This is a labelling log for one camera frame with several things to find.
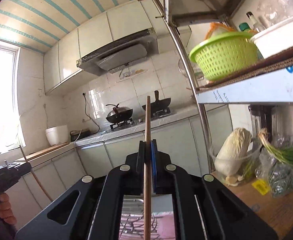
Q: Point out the black wok with lid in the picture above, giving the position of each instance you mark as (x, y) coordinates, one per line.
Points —
(119, 113)

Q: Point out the brown wooden chopstick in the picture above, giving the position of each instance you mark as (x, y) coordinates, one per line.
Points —
(148, 130)

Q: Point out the small black appliance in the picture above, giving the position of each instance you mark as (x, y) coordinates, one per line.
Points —
(82, 135)

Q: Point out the bagged green vegetables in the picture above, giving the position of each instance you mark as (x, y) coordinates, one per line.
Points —
(284, 180)

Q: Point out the window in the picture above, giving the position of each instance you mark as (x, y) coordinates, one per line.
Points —
(1, 92)

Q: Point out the glass bowl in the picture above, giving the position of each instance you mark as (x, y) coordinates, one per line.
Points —
(251, 160)

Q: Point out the black blender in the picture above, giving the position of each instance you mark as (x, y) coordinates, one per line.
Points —
(261, 120)

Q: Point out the gas stove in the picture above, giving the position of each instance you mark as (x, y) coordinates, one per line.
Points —
(126, 125)

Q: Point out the metal shelf rack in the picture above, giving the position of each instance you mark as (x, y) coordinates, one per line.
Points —
(249, 90)

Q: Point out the metal skimmer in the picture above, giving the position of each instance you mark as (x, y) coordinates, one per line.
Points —
(185, 67)

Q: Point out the white plastic tub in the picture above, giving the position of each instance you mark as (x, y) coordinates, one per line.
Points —
(279, 37)

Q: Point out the orange mesh bag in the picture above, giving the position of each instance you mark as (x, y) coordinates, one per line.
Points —
(215, 28)

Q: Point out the range hood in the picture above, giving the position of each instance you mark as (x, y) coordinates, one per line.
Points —
(119, 52)

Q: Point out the white upper kitchen cabinets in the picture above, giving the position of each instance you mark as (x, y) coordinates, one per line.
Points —
(91, 42)

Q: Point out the clear plastic bag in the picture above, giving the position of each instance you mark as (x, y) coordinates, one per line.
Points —
(279, 7)

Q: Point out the napa cabbage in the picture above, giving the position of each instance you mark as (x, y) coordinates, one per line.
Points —
(232, 150)

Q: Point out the tan wooden chopstick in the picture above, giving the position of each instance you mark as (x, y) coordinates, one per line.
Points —
(40, 185)

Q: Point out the garlic cloves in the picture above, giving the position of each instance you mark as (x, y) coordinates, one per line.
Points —
(232, 180)

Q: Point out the wooden cutting board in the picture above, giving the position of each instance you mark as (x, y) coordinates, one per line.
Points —
(46, 151)

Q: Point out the green onions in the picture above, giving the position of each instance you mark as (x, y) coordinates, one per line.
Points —
(286, 155)

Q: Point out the glass wall shelf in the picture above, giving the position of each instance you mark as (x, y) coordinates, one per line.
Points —
(130, 75)

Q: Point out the flat cardboard sheet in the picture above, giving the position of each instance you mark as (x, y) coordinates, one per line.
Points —
(274, 210)

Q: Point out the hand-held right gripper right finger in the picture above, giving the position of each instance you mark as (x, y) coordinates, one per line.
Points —
(153, 166)

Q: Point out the white rice cooker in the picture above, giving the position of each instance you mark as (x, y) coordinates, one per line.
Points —
(57, 135)

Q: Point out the grey lower kitchen cabinets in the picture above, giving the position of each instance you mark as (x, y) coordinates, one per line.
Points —
(126, 155)

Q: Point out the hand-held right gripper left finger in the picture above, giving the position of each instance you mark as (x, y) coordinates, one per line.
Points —
(141, 160)

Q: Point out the green plastic basket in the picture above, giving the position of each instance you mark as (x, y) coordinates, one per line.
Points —
(224, 57)

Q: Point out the green capped bottle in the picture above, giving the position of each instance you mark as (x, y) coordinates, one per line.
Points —
(244, 27)

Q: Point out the dark capped glass bottle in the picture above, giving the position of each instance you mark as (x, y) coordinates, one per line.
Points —
(255, 22)

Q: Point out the person's left hand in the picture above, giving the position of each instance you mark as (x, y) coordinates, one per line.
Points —
(6, 208)

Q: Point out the cardboard shelf liner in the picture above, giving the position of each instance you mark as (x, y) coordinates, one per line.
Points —
(266, 68)

